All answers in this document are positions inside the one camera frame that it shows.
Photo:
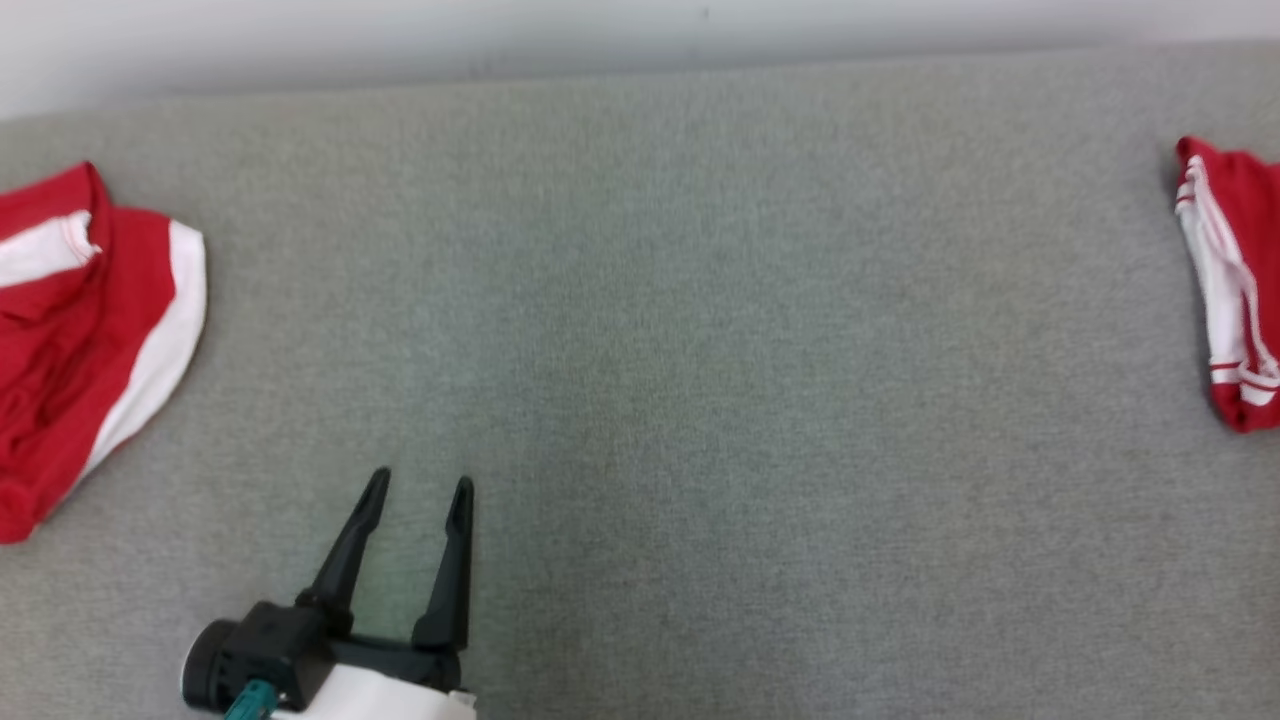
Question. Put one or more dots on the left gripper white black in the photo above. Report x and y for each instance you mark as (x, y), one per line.
(390, 690)

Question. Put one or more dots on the red shorts with white band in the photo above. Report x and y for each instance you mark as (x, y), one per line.
(60, 370)

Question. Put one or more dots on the red garment with striped trim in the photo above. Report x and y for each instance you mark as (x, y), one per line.
(1255, 200)

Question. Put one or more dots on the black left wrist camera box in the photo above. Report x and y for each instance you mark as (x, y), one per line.
(260, 645)

